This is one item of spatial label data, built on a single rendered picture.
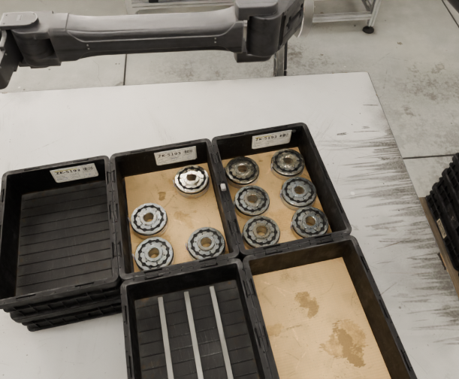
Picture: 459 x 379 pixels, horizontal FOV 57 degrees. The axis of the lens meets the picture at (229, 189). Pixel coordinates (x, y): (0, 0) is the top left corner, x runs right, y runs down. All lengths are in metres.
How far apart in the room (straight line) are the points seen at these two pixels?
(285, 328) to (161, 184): 0.56
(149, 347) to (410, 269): 0.80
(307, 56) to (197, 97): 1.49
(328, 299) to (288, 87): 0.94
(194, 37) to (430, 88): 2.48
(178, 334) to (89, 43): 0.70
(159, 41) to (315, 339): 0.77
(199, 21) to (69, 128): 1.06
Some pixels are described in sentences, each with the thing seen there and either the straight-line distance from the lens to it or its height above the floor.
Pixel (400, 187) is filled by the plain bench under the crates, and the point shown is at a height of 0.70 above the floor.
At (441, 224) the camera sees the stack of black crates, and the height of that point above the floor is 0.19.
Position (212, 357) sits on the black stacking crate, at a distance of 1.10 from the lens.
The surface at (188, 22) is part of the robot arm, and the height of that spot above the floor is 1.47.
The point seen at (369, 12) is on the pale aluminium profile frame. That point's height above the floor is 0.14.
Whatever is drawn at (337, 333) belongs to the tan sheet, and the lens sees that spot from 1.14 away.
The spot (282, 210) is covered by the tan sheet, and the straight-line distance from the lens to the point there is 1.26.
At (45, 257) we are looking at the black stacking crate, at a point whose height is 0.83.
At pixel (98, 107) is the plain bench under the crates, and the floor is 0.70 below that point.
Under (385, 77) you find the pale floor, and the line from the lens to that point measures 3.06.
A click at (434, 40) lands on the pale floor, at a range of 3.50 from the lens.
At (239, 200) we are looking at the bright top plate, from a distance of 1.23.
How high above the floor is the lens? 1.90
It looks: 56 degrees down
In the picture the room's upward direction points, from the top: straight up
